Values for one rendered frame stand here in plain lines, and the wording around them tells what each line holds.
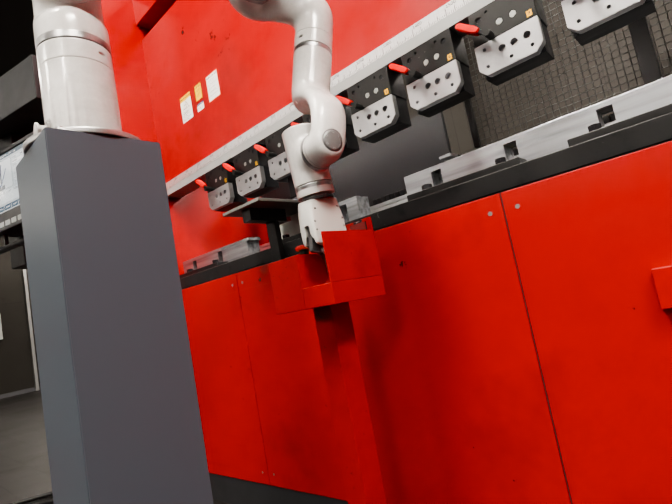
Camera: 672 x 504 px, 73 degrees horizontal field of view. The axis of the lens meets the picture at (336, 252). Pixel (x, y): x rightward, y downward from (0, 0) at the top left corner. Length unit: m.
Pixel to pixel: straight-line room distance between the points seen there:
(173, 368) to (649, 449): 0.84
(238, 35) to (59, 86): 1.11
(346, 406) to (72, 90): 0.79
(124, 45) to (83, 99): 1.66
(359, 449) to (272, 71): 1.26
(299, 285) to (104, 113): 0.49
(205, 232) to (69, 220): 1.60
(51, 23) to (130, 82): 1.50
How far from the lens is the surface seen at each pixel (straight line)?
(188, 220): 2.31
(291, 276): 1.00
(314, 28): 1.14
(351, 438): 1.04
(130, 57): 2.53
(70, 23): 0.97
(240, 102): 1.85
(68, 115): 0.89
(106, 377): 0.76
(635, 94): 1.12
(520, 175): 1.02
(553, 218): 1.00
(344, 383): 1.01
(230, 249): 1.87
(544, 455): 1.10
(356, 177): 2.08
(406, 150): 1.94
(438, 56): 1.30
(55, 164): 0.80
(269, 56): 1.76
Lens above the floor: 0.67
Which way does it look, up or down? 6 degrees up
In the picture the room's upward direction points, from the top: 11 degrees counter-clockwise
